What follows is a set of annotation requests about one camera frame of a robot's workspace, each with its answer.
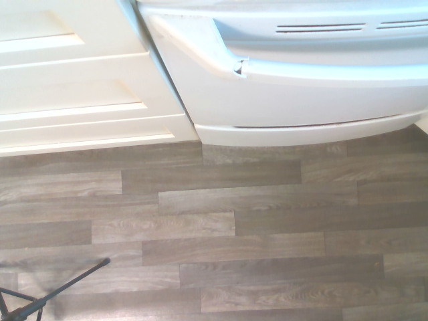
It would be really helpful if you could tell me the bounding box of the white oven bottom drawer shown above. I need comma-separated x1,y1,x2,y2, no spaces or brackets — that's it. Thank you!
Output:
147,15,428,128

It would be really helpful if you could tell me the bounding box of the black camera tripod stand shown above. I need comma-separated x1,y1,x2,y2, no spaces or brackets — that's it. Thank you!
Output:
0,257,112,321

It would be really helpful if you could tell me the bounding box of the cream kitchen cabinet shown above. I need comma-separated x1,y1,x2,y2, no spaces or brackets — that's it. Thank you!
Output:
0,0,198,157

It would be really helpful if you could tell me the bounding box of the white oven range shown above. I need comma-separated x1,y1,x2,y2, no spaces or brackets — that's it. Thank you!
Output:
115,0,428,147

